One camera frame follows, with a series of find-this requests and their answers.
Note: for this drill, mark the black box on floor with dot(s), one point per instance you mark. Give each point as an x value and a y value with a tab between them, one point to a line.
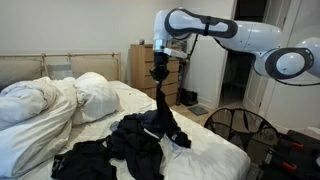
188	97

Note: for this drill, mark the grey flat floor scale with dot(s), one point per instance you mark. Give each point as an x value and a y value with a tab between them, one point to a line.
198	110

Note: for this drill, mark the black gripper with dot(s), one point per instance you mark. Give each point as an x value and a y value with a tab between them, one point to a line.
160	66

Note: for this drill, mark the white crumpled duvet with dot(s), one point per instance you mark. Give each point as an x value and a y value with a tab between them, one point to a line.
33	133

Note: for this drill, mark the navy tank top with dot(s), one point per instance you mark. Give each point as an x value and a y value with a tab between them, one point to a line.
165	116

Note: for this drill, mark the small dark jar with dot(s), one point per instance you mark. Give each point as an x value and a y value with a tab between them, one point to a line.
141	41

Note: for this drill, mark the grey cushion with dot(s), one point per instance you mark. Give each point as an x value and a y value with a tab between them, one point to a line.
60	72

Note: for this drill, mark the black mesh laundry basket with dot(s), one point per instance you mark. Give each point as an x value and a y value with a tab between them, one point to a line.
245	133

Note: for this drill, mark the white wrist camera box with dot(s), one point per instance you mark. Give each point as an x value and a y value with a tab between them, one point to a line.
175	53

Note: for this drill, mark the wooden bed frame with headboard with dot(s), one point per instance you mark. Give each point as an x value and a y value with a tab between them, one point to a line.
90	65

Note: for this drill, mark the wooden chest of drawers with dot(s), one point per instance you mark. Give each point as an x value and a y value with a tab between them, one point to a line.
141	71

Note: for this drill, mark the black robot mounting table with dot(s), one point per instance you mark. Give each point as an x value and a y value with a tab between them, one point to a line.
308	156

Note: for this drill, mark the white panel door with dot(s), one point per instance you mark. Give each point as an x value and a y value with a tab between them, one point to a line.
255	98

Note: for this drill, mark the white sheeted mattress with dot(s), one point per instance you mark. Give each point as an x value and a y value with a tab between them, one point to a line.
206	156

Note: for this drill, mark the small grey cloth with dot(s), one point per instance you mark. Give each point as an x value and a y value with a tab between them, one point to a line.
114	126

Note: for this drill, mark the black garment with print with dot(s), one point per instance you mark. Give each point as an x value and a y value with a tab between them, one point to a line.
85	161

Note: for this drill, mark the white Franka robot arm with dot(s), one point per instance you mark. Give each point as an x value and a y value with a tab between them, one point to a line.
253	36

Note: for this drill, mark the black clothes pile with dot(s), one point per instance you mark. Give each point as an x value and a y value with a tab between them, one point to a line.
136	150

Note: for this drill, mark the white pillow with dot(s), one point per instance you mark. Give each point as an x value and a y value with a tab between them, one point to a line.
95	98

